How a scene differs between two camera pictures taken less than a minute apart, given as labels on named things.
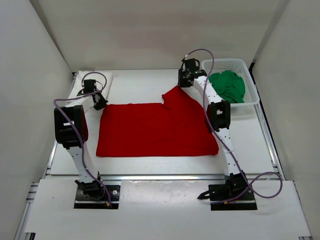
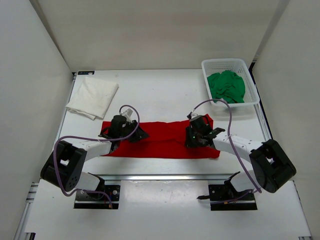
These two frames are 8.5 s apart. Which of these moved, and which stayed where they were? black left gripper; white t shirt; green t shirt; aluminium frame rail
Moved: white t shirt; black left gripper
Stayed: green t shirt; aluminium frame rail
